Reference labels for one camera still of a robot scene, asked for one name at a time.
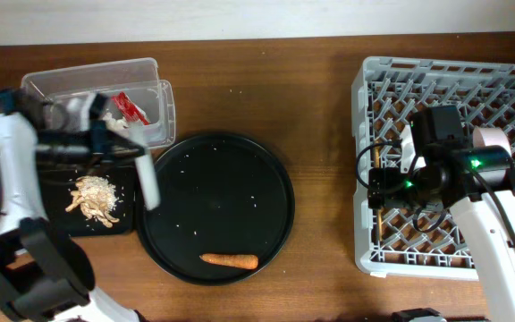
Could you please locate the white tissue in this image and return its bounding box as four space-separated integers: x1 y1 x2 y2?
102 112 128 131

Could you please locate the food scraps and rice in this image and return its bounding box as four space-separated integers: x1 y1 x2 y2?
65 175 120 228

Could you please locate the red wrapper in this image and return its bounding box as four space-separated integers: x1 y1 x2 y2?
111 92 150 125

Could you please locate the light grey plate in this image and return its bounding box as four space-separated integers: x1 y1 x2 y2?
129 122 160 210

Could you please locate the pink bowl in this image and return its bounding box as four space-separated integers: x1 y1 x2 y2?
472 127 512 156

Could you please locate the orange carrot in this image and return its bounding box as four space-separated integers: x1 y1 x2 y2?
199 253 259 270

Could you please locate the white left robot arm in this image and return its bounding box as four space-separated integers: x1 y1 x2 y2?
0 89 160 321

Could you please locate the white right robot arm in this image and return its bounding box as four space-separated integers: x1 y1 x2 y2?
363 143 515 321

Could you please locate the grey dishwasher rack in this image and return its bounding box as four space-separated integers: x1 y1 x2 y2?
351 56 515 281

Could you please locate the black rectangular tray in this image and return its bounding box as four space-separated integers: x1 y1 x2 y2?
38 165 138 237

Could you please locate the clear plastic bin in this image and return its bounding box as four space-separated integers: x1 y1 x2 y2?
21 57 176 148

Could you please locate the round black tray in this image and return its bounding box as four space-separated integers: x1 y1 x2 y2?
135 132 295 285

